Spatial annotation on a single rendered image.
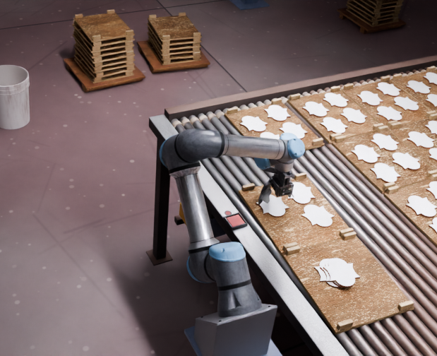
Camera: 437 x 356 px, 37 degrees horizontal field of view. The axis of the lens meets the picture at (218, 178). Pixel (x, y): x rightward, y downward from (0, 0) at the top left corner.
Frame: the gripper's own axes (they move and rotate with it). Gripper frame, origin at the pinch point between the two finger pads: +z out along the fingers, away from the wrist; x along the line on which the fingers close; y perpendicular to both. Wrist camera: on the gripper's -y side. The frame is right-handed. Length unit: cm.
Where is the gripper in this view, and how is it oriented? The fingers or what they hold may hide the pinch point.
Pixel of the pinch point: (273, 200)
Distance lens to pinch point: 280.3
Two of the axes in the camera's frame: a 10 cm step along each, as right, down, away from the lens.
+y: 4.0, 6.2, -6.8
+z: -1.0, 7.6, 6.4
